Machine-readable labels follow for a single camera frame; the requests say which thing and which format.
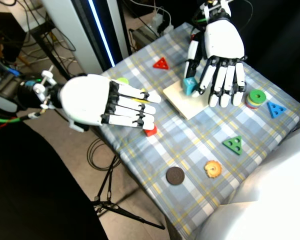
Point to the white robot body shell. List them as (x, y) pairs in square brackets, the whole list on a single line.
[(265, 195)]

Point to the white column with blue light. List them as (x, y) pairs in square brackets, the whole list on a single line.
[(72, 32)]

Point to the red triangle block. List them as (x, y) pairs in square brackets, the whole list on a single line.
[(162, 64)]

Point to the yellow triangle block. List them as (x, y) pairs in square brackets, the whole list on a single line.
[(142, 89)]

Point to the white power strip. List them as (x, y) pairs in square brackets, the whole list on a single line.
[(158, 21)]

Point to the lime green round cookie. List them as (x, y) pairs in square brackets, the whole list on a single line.
[(123, 80)]

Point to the dark grey box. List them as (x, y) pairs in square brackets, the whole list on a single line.
[(142, 37)]

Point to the green triangle block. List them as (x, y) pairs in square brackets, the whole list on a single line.
[(233, 146)]

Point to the black metal stand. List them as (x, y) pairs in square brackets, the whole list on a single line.
[(48, 47)]

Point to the small white table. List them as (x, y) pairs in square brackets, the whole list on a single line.
[(187, 106)]

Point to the dark brown round cookie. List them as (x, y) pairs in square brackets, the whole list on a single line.
[(175, 176)]

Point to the yellow flower biscuit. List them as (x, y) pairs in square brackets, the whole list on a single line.
[(213, 169)]

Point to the blue triangle block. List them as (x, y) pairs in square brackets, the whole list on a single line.
[(275, 110)]

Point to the cyan letter cube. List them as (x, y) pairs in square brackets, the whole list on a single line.
[(190, 86)]

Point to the black tripod stand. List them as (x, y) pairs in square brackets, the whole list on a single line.
[(110, 197)]

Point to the blue plaid table cloth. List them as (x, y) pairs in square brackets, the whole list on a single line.
[(190, 140)]

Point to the red small block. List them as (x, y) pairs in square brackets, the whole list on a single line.
[(150, 131)]

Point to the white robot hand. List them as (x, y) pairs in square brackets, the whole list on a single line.
[(85, 100), (223, 40)]

